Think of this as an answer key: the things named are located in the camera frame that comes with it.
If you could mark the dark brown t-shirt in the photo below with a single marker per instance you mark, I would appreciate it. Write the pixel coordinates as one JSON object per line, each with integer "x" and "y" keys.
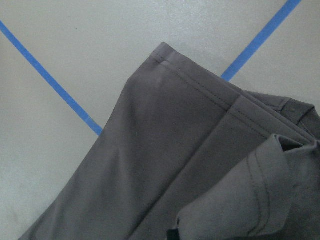
{"x": 184, "y": 149}

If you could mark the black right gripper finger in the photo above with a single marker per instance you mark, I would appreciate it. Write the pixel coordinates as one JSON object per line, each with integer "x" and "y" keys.
{"x": 172, "y": 234}

